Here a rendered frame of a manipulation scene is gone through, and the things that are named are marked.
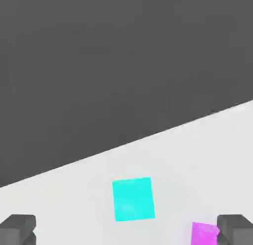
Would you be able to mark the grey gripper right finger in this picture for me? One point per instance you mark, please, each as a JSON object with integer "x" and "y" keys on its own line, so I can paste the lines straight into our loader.
{"x": 236, "y": 230}

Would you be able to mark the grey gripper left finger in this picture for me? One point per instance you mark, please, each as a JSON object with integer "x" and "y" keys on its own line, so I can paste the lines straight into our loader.
{"x": 16, "y": 230}

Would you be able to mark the small magenta cube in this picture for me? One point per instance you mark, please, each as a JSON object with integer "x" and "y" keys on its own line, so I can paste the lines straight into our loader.
{"x": 203, "y": 234}

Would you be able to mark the small cyan cube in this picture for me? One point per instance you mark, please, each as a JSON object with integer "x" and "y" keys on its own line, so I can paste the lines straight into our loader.
{"x": 133, "y": 199}

